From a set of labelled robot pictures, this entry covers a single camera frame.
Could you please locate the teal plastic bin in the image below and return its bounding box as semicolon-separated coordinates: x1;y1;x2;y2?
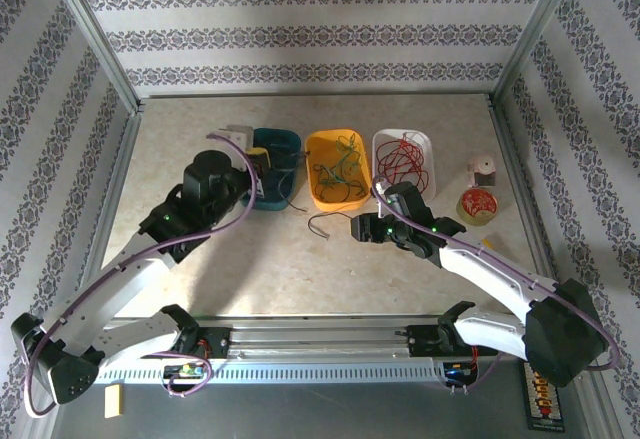
239;127;304;213

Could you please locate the orange plastic bin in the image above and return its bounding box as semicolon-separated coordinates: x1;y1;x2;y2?
304;128;372;213

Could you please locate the round red gold tin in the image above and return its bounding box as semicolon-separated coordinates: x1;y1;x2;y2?
455;187;500;227

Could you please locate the white plastic bin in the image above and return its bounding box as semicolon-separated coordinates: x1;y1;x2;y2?
371;128;438;203

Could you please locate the small pink white device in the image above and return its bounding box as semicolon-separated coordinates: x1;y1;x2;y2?
467;154;499;189

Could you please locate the small circuit board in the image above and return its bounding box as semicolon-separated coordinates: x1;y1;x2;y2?
163;363;207;379
443;362;479;379

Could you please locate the grey metal sheet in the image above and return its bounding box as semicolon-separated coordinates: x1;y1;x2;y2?
29;358;616;439

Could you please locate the black yellow connector board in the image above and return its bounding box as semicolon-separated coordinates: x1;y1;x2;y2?
523;361;569;431

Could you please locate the pale yellow block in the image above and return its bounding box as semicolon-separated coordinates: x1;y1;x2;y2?
103;383;124;418

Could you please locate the thin aluminium edge rail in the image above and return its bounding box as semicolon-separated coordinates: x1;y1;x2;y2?
137;89;496;102

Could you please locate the aluminium side rail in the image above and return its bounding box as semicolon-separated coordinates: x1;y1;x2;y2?
82;101;147;310
487;96;561;285

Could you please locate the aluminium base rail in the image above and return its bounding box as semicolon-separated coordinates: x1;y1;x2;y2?
47;314;596;364

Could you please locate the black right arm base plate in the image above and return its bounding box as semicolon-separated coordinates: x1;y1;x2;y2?
405;323;501;359

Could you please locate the slotted grey cable duct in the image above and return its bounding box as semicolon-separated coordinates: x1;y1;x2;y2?
94;360;449;386

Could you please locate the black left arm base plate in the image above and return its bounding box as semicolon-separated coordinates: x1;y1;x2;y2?
139;326;234;360

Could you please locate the aluminium frame post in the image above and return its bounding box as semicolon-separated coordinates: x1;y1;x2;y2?
42;0;142;116
492;0;585;105

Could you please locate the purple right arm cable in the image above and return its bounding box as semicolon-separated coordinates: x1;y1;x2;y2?
372;176;621;396

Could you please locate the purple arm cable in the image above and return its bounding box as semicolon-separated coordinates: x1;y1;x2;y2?
23;132;259;419
372;176;621;396

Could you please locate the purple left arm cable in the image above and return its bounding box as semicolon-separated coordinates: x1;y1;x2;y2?
23;132;259;419

